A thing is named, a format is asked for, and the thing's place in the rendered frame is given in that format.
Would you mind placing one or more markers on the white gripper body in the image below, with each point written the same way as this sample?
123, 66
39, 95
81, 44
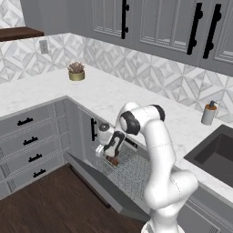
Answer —
100, 150

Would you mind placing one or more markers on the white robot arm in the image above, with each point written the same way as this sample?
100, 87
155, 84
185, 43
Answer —
157, 157

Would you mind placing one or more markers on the brown bowl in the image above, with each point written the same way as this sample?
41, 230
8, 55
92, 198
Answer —
113, 161

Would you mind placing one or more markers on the grey lower cabinet door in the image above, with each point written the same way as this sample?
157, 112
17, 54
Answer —
84, 133

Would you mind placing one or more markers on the grey cabinet door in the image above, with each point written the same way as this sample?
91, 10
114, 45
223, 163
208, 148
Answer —
84, 133
164, 24
223, 36
106, 18

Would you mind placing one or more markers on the grey dishwasher door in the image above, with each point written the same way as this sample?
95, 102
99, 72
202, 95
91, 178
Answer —
106, 185

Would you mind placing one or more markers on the grey upper cabinet door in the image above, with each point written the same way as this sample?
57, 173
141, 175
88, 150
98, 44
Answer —
164, 24
106, 18
223, 36

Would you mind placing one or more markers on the succulent in gold pot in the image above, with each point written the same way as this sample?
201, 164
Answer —
76, 72

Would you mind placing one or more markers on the white soap dispenser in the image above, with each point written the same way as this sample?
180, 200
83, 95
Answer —
209, 113

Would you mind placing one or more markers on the dark sink basin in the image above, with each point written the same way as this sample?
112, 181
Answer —
215, 156

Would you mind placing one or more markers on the grey sink base cabinet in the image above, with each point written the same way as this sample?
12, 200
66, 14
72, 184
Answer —
209, 212

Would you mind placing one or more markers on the dark wooden shelf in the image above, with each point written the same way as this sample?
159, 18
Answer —
18, 33

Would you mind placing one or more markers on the grey wall outlet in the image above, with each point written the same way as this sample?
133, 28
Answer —
44, 46

